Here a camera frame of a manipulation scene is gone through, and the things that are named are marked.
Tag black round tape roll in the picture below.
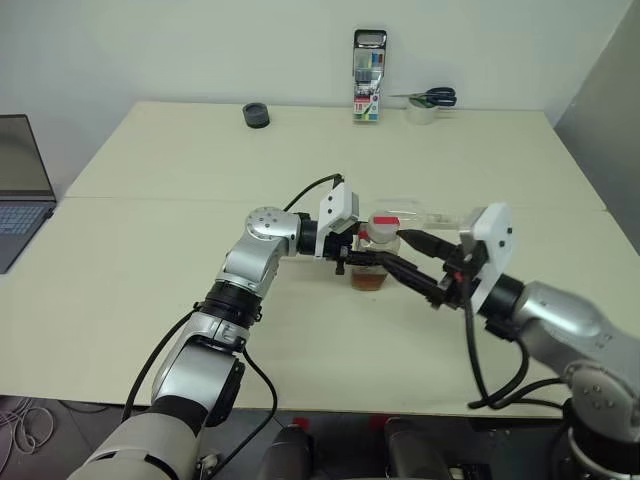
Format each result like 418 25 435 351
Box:
242 102 271 131

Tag black handled scissors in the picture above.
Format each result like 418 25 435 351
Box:
389 86 458 108

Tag white floor cable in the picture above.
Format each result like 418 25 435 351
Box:
0 397 54 454

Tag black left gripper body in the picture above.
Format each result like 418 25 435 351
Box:
322 227 364 275

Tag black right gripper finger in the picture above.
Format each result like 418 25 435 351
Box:
397 228 454 260
382 253 449 307

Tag dark rounded shape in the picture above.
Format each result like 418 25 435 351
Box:
264 424 314 480
384 417 446 480

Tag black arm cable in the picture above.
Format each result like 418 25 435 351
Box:
122 173 346 469
462 284 571 411

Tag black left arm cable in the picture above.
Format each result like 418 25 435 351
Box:
122 173 346 469

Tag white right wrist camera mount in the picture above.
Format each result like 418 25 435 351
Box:
459 202 514 316

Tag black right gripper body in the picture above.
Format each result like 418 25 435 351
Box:
429 239 489 312

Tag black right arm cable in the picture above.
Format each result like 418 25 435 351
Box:
462 284 571 411

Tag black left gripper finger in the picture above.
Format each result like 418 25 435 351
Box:
348 251 396 267

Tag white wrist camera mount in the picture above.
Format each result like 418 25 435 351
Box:
459 202 514 316
313 182 361 261

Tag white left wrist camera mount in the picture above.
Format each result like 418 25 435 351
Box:
313 182 361 261

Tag clear bottle with amber drink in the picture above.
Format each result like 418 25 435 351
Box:
349 213 403 292

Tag colour marker pen box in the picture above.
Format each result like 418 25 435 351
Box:
352 28 389 123

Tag clear tape roll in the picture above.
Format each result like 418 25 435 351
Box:
404 97 441 126

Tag grey laptop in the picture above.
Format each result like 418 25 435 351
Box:
0 113 57 275

